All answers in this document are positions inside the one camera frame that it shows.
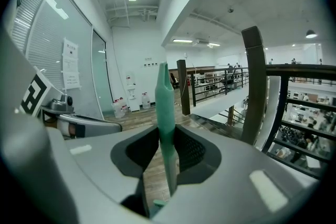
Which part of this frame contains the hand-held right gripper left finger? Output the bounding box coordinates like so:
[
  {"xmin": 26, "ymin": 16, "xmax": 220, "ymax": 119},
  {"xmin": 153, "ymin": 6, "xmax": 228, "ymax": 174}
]
[{"xmin": 47, "ymin": 125, "xmax": 161, "ymax": 220}]

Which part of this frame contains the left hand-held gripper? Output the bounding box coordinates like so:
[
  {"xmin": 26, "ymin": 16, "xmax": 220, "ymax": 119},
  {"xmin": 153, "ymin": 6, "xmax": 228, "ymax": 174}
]
[{"xmin": 18, "ymin": 73, "xmax": 123, "ymax": 140}]

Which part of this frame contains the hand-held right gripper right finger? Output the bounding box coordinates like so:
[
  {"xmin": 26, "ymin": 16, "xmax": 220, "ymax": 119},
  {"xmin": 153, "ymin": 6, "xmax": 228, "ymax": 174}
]
[{"xmin": 152, "ymin": 124, "xmax": 323, "ymax": 224}]

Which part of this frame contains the clear water jug red cap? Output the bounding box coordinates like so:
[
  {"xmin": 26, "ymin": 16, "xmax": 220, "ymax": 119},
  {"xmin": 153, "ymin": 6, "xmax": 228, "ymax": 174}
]
[
  {"xmin": 115, "ymin": 98, "xmax": 128, "ymax": 113},
  {"xmin": 112, "ymin": 102, "xmax": 126, "ymax": 118},
  {"xmin": 141, "ymin": 92, "xmax": 152, "ymax": 110}
]

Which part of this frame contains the white water dispenser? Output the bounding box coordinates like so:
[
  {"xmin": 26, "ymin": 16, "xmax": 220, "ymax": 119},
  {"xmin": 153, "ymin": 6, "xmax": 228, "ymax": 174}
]
[{"xmin": 125, "ymin": 86, "xmax": 140, "ymax": 112}]

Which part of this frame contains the dispenser water bottle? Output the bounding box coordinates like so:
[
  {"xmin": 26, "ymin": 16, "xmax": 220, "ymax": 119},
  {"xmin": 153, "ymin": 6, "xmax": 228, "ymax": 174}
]
[{"xmin": 125, "ymin": 72, "xmax": 135, "ymax": 89}]

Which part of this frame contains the white paper notice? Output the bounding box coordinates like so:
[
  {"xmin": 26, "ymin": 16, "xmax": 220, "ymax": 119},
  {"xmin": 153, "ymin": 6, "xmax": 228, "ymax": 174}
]
[{"xmin": 62, "ymin": 38, "xmax": 81, "ymax": 90}]

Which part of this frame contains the black office chair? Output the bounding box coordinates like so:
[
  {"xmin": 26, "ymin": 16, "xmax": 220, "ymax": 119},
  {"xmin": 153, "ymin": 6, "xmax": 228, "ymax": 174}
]
[
  {"xmin": 170, "ymin": 72, "xmax": 180, "ymax": 89},
  {"xmin": 219, "ymin": 72, "xmax": 236, "ymax": 94}
]

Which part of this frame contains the black metal railing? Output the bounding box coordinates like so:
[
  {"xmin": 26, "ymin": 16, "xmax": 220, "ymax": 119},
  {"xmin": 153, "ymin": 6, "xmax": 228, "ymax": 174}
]
[
  {"xmin": 190, "ymin": 67, "xmax": 250, "ymax": 108},
  {"xmin": 262, "ymin": 63, "xmax": 336, "ymax": 180}
]

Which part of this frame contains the glass partition with blinds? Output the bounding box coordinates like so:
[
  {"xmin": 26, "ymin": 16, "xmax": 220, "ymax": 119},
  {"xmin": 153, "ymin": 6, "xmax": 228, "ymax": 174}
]
[{"xmin": 10, "ymin": 0, "xmax": 111, "ymax": 120}]

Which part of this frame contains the dark wooden post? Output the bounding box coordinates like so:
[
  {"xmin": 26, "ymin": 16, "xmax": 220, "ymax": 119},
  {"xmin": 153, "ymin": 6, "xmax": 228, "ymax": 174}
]
[
  {"xmin": 176, "ymin": 59, "xmax": 191, "ymax": 116},
  {"xmin": 240, "ymin": 25, "xmax": 269, "ymax": 145}
]

